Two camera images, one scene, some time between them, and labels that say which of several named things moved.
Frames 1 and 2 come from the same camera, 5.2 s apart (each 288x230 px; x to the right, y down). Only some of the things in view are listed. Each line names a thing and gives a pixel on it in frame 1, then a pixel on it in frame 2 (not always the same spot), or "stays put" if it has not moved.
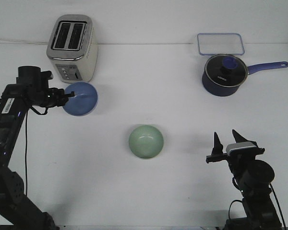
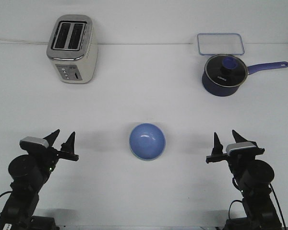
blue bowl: (85, 101) -> (147, 141)
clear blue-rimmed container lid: (220, 43) stays put
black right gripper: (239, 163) stays put
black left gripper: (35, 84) -> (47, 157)
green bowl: (146, 141) stays put
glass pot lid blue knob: (226, 70) stays put
